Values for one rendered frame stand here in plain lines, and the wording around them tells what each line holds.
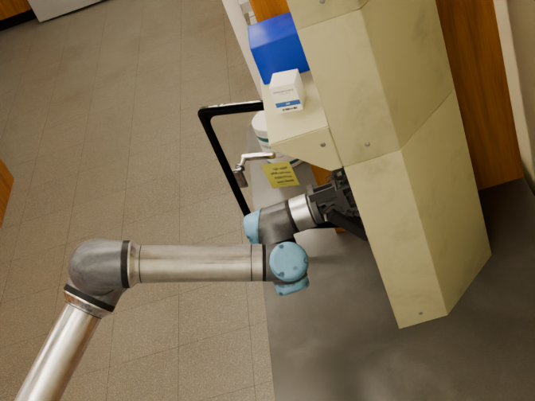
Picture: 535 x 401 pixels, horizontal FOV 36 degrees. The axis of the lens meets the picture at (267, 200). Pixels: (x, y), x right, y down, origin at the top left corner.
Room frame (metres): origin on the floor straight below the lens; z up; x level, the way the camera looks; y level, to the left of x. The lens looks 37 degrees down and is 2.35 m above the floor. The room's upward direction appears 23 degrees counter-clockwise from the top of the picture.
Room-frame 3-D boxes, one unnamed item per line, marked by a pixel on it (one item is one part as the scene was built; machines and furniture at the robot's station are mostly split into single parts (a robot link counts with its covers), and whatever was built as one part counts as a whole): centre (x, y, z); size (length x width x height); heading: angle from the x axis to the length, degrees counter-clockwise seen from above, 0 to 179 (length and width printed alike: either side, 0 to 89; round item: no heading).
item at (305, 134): (1.42, -0.13, 1.46); 0.32 x 0.11 x 0.10; 170
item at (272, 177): (1.64, -0.06, 1.19); 0.30 x 0.01 x 0.40; 59
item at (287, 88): (1.37, -0.12, 1.54); 0.05 x 0.05 x 0.06; 66
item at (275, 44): (1.52, -0.14, 1.56); 0.10 x 0.10 x 0.09; 80
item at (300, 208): (1.41, -0.06, 1.23); 0.08 x 0.05 x 0.08; 170
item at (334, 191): (1.39, -0.14, 1.24); 0.12 x 0.08 x 0.09; 80
